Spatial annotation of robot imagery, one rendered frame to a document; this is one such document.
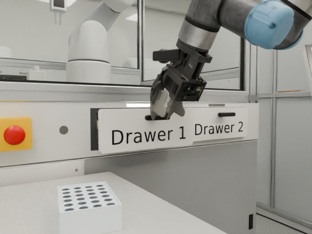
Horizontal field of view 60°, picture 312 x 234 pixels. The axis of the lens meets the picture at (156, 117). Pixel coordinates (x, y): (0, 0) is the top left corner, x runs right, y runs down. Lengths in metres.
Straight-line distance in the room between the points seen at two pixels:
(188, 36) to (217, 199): 0.65
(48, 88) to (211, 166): 0.60
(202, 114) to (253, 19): 0.48
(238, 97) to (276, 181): 1.61
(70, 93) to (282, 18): 0.50
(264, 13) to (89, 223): 0.41
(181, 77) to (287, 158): 1.98
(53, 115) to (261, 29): 0.50
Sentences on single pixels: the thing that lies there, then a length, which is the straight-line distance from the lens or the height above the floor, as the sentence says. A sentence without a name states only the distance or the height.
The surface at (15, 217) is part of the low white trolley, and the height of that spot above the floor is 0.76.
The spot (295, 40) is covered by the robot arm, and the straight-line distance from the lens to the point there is 0.65.
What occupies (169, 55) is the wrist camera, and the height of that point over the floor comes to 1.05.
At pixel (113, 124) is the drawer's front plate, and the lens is 0.68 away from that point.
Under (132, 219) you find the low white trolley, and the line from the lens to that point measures 0.45.
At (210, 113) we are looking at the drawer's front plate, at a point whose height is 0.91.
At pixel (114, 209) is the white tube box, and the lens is 0.40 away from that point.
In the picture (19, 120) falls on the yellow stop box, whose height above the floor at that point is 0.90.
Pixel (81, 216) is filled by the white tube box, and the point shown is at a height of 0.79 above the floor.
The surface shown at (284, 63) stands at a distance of 2.50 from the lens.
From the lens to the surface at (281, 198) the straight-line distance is 2.60.
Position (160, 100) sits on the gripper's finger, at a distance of 0.64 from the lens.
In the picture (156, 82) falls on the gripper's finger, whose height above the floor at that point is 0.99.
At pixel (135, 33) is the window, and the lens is 0.83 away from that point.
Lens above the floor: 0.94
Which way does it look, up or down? 3 degrees down
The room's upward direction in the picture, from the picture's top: straight up
